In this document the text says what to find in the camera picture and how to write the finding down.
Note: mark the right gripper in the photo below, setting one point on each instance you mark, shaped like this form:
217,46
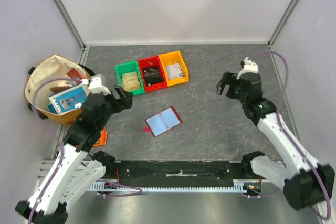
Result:
228,84

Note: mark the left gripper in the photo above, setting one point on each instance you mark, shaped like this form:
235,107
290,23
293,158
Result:
124,102

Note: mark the red leather card holder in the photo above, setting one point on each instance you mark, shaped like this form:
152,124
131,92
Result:
162,122

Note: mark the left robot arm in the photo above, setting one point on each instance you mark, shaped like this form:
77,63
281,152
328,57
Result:
60,190

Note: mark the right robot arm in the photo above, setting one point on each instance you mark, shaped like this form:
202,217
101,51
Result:
303,180

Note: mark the beige cards in green bin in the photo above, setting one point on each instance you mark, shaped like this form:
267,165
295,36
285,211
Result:
130,81

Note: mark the black card in red bin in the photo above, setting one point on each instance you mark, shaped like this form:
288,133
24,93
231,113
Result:
152,75

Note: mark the white card in yellow bin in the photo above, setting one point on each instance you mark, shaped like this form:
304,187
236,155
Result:
174,71

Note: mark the green plastic bin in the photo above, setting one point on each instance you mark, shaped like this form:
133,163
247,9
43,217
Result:
126,68

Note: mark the red plastic bin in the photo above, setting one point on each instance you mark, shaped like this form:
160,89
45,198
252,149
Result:
149,62

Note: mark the orange picture box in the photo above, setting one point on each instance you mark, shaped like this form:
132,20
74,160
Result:
103,138

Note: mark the blue product box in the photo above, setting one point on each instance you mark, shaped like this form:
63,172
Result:
68,100

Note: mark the yellow plastic bin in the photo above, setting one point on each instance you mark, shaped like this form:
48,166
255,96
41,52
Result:
171,58

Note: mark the red white box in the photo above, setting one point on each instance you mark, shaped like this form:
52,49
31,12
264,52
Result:
74,74

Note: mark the canvas tote bag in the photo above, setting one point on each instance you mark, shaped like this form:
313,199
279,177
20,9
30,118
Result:
38,97

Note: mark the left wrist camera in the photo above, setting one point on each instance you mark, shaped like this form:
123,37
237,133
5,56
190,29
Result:
96,85

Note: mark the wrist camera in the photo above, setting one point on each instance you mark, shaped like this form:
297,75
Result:
96,85
248,66

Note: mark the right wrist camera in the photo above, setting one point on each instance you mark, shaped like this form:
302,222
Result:
248,66

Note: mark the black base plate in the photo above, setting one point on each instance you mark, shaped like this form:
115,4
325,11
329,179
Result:
224,169

